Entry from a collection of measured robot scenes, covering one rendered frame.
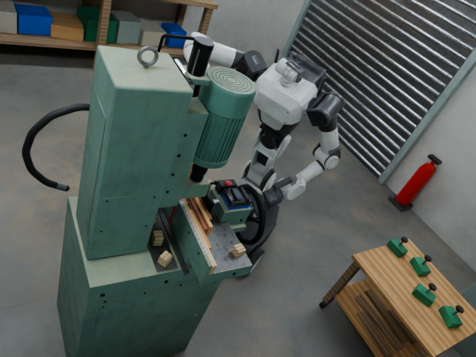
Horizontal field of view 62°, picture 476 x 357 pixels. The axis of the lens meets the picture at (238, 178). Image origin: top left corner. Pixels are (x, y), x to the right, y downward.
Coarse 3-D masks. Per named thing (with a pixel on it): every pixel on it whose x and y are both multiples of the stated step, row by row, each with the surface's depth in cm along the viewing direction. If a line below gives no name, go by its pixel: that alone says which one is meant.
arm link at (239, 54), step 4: (236, 52) 188; (240, 52) 189; (244, 52) 191; (236, 56) 188; (240, 56) 188; (236, 60) 188; (240, 60) 190; (232, 64) 190; (236, 64) 191; (240, 64) 193; (244, 64) 190; (232, 68) 192; (240, 68) 195; (244, 68) 192; (240, 72) 196; (244, 72) 194
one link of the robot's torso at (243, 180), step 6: (276, 174) 247; (240, 180) 254; (246, 180) 253; (270, 180) 242; (252, 186) 251; (258, 186) 252; (270, 186) 248; (246, 192) 265; (258, 192) 250; (252, 210) 269
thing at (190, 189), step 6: (186, 180) 151; (204, 180) 155; (186, 186) 149; (192, 186) 150; (198, 186) 152; (204, 186) 153; (186, 192) 151; (192, 192) 153; (198, 192) 154; (204, 192) 156; (180, 198) 152
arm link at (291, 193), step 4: (296, 176) 204; (300, 176) 201; (300, 180) 200; (304, 180) 201; (296, 184) 199; (300, 184) 199; (304, 184) 200; (288, 188) 199; (292, 188) 198; (296, 188) 198; (300, 188) 200; (304, 188) 201; (288, 192) 198; (292, 192) 199; (296, 192) 200; (300, 192) 201; (288, 196) 199; (292, 196) 200; (296, 196) 201
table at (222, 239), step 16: (208, 192) 176; (176, 224) 160; (224, 224) 165; (240, 224) 172; (208, 240) 155; (224, 240) 158; (192, 256) 150; (224, 256) 152; (224, 272) 147; (240, 272) 153
